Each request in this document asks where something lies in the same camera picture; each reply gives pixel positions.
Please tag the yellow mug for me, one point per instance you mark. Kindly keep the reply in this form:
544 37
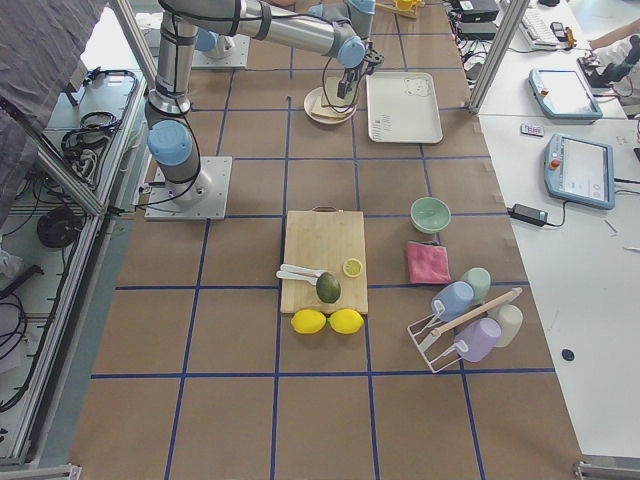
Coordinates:
406 5

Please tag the green avocado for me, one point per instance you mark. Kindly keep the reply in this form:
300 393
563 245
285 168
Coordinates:
328 288

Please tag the near teach pendant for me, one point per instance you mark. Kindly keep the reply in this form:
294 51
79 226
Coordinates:
580 171

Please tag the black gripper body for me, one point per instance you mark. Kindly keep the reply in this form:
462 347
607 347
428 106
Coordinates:
351 75

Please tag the black power adapter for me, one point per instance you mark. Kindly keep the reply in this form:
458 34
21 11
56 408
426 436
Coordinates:
530 215

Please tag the light green bowl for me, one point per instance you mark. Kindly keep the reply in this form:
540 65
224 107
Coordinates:
430 215

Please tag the cream bear tray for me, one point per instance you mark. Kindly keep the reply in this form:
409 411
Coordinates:
402 107

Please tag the far teach pendant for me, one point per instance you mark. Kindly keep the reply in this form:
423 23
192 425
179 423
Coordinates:
563 95

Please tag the blue cup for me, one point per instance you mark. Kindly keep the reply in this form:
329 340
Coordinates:
452 301

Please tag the white wire cup rack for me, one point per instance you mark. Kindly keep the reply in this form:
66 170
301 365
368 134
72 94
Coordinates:
434 339

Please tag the black computer box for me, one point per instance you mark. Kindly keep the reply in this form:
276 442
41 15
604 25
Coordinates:
475 11

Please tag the cream cup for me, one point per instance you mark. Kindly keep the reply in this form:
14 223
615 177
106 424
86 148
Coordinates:
509 317

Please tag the green cup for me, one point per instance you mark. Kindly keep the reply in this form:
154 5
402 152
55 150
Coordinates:
480 281

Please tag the lemon half slice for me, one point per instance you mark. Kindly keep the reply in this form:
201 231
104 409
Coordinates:
352 267

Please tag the small card box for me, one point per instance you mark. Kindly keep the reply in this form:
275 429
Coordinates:
532 130

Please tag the bread slice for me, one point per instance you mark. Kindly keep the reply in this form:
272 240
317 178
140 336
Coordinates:
322 109

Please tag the yellow lemon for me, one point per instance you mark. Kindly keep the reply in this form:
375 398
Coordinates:
346 321
308 321

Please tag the teach pendant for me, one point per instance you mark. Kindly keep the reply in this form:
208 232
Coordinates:
563 95
580 171

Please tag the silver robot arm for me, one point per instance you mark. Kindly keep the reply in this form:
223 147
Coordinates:
214 45
336 31

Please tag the cream round plate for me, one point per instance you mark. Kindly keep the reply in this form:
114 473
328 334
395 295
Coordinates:
307 104

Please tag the white plastic knife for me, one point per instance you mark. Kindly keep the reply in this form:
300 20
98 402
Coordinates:
294 272

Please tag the wooden cutting board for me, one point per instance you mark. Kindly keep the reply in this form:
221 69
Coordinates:
324 241

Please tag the black power brick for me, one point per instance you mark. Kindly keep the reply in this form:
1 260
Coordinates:
477 31

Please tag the purple cup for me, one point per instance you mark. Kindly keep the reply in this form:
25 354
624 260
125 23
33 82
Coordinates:
477 339

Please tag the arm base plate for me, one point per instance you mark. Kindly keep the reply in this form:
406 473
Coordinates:
206 199
238 58

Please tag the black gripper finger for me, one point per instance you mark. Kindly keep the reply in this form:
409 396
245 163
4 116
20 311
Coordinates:
342 88

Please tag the right yellow lemon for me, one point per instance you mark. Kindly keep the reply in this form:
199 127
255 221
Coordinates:
346 321

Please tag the pink cloth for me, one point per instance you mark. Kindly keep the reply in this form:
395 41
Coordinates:
427 264

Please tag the left yellow lemon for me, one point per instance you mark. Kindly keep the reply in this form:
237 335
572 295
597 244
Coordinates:
308 321

